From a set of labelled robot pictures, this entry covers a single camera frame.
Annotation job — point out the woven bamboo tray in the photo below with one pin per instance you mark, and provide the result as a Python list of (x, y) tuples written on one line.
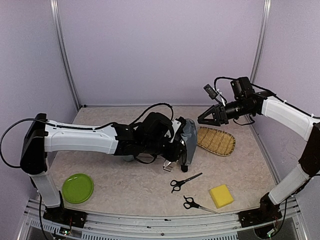
[(216, 141)]

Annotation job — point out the grey zipper pouch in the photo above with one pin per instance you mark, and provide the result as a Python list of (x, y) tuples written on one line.
[(190, 138)]

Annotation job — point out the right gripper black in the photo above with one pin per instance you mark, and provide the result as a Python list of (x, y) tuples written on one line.
[(220, 113)]

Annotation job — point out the left aluminium corner post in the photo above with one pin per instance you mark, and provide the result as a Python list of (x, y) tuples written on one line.
[(54, 5)]

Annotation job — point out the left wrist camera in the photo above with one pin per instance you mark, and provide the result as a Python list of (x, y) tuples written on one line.
[(177, 124)]

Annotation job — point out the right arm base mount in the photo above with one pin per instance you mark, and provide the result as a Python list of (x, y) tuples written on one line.
[(256, 216)]

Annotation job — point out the right aluminium corner post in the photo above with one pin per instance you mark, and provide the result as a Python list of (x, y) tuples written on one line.
[(261, 40)]

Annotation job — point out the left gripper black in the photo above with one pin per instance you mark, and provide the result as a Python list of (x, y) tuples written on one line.
[(171, 155)]

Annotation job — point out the gold black hair clipper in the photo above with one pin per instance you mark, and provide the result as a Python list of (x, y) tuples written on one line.
[(168, 165)]

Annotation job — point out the aluminium front rail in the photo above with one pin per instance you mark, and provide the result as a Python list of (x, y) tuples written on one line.
[(109, 226)]

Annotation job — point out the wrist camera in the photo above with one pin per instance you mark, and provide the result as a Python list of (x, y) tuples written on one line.
[(177, 124), (210, 91)]

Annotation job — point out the yellow sponge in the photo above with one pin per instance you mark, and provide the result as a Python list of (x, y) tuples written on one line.
[(221, 196)]

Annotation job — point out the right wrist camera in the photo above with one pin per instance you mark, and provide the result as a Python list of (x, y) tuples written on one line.
[(210, 91)]

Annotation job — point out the green plastic plate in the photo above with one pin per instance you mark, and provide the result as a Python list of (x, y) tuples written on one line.
[(77, 188)]

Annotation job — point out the black handled scissors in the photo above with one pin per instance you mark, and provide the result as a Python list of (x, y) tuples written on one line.
[(176, 184), (190, 203)]

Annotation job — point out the aluminium corner post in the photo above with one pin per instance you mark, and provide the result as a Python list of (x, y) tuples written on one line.
[(54, 5), (261, 40)]

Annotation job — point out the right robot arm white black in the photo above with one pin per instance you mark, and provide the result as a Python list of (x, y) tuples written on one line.
[(266, 103)]

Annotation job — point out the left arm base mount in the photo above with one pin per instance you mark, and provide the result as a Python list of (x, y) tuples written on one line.
[(68, 217)]

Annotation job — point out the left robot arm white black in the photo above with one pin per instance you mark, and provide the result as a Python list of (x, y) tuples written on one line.
[(156, 135)]

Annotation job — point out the light blue cup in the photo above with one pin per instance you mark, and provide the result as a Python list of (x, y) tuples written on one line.
[(128, 158)]

